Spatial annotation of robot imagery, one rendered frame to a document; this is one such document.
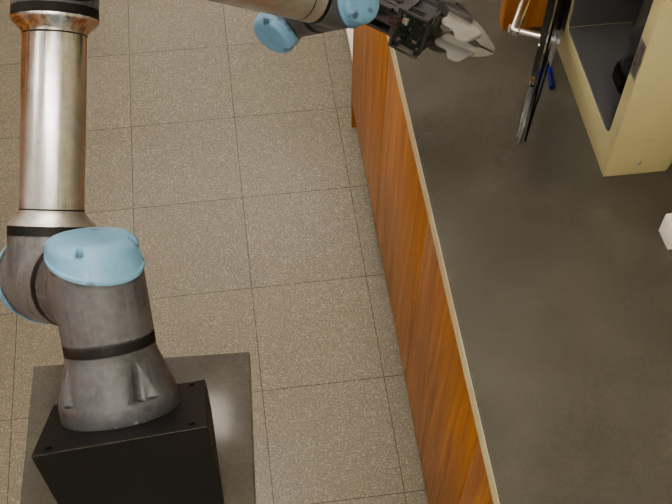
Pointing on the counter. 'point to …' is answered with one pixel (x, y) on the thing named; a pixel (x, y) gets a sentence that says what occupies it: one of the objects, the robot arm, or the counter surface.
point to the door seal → (543, 68)
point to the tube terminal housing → (631, 102)
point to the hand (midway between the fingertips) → (488, 46)
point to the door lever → (522, 22)
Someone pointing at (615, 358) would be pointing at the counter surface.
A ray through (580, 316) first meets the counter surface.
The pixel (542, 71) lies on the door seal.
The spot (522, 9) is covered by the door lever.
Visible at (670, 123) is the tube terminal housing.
